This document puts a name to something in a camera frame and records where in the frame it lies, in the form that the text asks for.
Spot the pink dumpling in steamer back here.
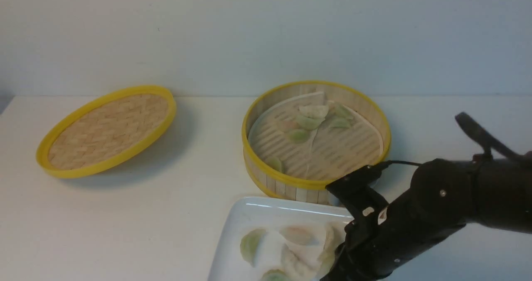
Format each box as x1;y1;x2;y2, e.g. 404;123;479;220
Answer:
277;120;299;133

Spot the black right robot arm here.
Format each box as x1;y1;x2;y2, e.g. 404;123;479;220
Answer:
322;112;532;281

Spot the white dumpling on plate right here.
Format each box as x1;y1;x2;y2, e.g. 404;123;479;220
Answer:
322;224;343;253

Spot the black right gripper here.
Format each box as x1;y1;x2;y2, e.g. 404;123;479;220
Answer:
319;198;466;281

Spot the black wrist camera on right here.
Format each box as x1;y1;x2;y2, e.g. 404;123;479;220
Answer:
325;163;388;224

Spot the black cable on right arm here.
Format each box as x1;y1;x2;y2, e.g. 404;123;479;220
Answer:
376;160;422;168

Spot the yellow-rimmed woven bamboo lid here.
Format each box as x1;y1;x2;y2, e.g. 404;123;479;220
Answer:
36;85;177;179

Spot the pink dumpling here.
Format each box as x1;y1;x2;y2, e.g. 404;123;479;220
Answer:
277;120;299;133
278;226;315;246

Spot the green dumpling on plate bottom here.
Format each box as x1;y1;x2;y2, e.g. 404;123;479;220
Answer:
259;269;291;281

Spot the white paper steamer liner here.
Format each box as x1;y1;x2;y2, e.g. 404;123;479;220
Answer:
246;90;391;181

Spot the yellow-rimmed bamboo steamer basket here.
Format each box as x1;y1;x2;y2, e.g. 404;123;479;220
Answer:
241;81;392;205

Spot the pale green dumpling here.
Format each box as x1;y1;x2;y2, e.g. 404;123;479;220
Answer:
329;117;352;129

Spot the white dumpling on plate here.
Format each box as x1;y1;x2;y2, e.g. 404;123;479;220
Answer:
322;224;343;253
281;244;317;281

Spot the white square ceramic plate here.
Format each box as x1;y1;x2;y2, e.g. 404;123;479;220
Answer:
208;197;353;281

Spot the green dumpling in steamer mid-left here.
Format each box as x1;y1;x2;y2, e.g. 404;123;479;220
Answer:
286;129;311;144

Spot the white dumpling in steamer top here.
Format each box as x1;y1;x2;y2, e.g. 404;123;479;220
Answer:
298;105;329;119

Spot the white dumpling on plate centre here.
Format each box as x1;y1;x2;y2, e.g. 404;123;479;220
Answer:
281;244;317;281

